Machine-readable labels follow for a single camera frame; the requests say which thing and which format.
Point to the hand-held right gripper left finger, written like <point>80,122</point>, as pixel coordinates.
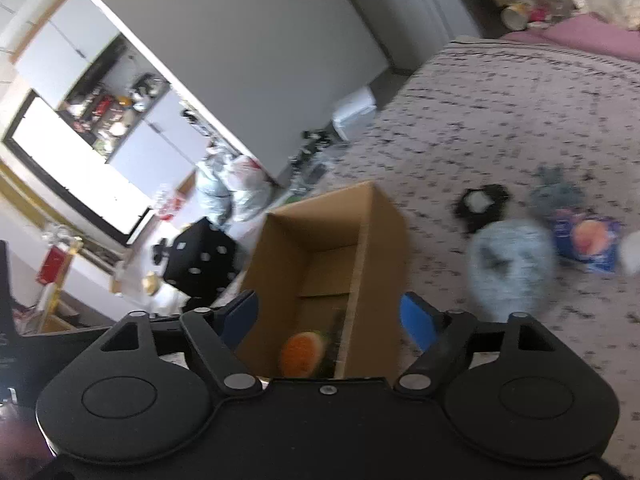
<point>241,312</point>

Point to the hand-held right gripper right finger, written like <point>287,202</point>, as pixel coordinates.
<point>417,320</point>

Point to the orange round plush toy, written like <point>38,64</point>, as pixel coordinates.
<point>302,355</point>

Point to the pale blue fuzzy plush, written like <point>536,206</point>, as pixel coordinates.
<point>510,270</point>

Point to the brown cardboard box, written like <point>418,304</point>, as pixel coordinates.
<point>325,240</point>

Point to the black and white plush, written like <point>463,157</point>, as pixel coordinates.
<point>481,206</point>

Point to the blue packet with orange print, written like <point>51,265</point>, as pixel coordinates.
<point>585,241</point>

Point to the grey plush toy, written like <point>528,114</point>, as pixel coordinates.
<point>555,191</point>

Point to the person's left hand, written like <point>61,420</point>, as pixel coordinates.
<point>20,437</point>

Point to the black dice pouf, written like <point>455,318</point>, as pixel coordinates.
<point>200,260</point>

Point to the red box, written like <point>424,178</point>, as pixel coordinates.
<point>50,266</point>

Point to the white plastic bag red print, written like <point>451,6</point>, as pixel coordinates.
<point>247,185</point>

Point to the grey plastic bag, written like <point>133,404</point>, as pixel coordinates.
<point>214,187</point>

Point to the red and white bag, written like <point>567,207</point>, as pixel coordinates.
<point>169,205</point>

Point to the black tripod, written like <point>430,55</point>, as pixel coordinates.
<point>314,141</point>

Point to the white black-patterned bed blanket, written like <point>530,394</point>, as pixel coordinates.
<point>450,135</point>

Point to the white base cabinet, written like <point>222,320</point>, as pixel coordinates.
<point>155,140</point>

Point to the white box appliance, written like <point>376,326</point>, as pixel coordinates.
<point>355,110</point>

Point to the yellow can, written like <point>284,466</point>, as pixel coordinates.
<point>515,14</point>

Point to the white wall cabinet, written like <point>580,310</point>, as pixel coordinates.
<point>55,55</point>

